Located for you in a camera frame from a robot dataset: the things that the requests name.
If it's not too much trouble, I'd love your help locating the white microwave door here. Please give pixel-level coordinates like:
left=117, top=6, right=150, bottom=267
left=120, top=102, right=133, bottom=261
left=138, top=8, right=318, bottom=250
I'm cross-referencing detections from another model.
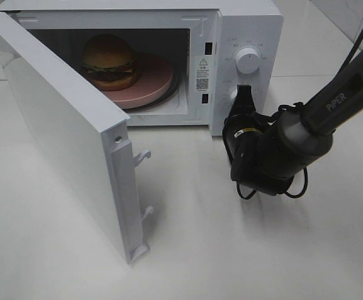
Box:
left=0, top=12, right=152, bottom=263

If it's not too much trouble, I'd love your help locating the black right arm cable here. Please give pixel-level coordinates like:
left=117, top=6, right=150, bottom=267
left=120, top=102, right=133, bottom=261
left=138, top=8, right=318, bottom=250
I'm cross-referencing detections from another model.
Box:
left=236, top=0, right=363, bottom=200

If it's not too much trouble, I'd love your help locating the glass microwave turntable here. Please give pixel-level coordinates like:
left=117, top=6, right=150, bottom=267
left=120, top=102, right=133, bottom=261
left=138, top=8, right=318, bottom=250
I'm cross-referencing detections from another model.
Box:
left=125, top=72, right=182, bottom=112

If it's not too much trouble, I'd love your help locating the upper white power knob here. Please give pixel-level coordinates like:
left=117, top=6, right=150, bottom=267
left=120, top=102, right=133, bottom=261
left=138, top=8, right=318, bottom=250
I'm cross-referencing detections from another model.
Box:
left=234, top=45, right=261, bottom=74

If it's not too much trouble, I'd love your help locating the white warning label sticker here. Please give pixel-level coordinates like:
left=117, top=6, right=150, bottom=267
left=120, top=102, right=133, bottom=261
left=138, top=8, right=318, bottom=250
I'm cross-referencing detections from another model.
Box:
left=193, top=55, right=214, bottom=93

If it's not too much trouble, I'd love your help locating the white timer knob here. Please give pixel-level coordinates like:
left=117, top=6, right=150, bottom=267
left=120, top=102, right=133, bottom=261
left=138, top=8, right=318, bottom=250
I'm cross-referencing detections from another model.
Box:
left=229, top=88, right=238, bottom=106

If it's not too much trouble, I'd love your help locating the white microwave oven body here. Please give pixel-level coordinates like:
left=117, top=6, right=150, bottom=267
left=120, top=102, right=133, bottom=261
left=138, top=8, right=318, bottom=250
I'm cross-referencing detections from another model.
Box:
left=0, top=1, right=283, bottom=136

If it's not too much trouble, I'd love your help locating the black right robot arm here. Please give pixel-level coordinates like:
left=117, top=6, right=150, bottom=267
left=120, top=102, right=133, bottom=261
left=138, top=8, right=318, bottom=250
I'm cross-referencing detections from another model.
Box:
left=222, top=50, right=363, bottom=199

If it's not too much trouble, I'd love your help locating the pink round plate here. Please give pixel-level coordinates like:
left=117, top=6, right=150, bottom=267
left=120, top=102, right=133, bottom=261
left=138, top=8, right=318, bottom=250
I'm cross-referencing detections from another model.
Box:
left=103, top=52, right=175, bottom=109

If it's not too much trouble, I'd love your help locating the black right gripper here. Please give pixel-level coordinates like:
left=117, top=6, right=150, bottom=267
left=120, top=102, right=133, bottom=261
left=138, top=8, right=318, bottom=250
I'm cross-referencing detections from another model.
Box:
left=222, top=84, right=269, bottom=138

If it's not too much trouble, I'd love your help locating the burger with lettuce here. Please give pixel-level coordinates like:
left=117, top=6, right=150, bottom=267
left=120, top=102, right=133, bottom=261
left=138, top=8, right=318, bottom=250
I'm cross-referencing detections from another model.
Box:
left=81, top=34, right=139, bottom=91

